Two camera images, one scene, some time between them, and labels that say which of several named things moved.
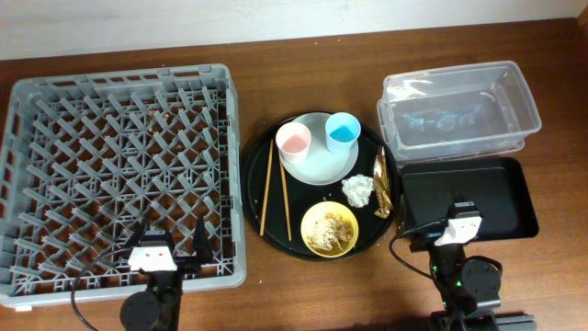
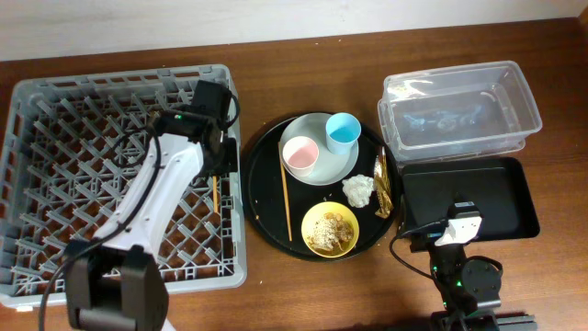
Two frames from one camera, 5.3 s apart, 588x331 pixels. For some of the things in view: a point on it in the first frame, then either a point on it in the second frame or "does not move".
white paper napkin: (356, 189) does not move
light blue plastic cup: (342, 131) does not move
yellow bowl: (330, 229) does not move
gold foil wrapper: (382, 188) does not move
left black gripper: (185, 263) -> (225, 156)
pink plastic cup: (293, 141) -> (299, 155)
